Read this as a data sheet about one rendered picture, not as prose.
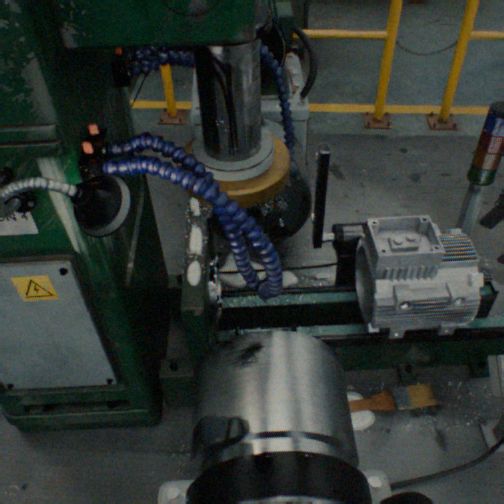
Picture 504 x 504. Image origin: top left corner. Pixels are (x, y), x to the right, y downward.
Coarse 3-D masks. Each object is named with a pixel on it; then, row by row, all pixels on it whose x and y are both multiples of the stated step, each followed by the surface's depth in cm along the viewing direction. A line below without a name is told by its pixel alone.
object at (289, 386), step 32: (224, 352) 81; (256, 352) 79; (288, 352) 79; (320, 352) 82; (224, 384) 77; (256, 384) 75; (288, 384) 75; (320, 384) 77; (192, 416) 82; (224, 416) 74; (256, 416) 72; (288, 416) 71; (320, 416) 73; (192, 448) 77; (224, 448) 72; (256, 448) 70; (288, 448) 70; (320, 448) 71; (352, 448) 75
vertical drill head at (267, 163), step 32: (256, 0) 65; (224, 64) 68; (256, 64) 71; (224, 96) 72; (256, 96) 74; (224, 128) 75; (256, 128) 78; (224, 160) 79; (256, 160) 79; (288, 160) 83; (192, 192) 81; (256, 192) 79
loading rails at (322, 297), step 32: (288, 288) 118; (320, 288) 118; (352, 288) 118; (480, 288) 118; (224, 320) 119; (256, 320) 120; (288, 320) 120; (320, 320) 121; (352, 320) 121; (480, 320) 112; (352, 352) 112; (384, 352) 113; (416, 352) 114; (448, 352) 114; (480, 352) 115
